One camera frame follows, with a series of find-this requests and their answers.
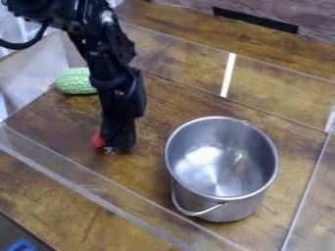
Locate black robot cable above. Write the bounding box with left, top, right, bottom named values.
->
left=0, top=21, right=50, bottom=51

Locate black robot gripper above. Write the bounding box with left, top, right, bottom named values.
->
left=90, top=68, right=147, bottom=153

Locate stainless steel pot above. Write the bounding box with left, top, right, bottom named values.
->
left=166, top=116, right=279, bottom=223

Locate blue object at corner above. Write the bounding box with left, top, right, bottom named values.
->
left=4, top=239, right=38, bottom=251

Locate pink handled metal spoon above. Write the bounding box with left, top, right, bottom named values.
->
left=92, top=130, right=106, bottom=148

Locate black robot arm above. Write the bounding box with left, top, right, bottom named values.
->
left=0, top=0, right=147, bottom=153

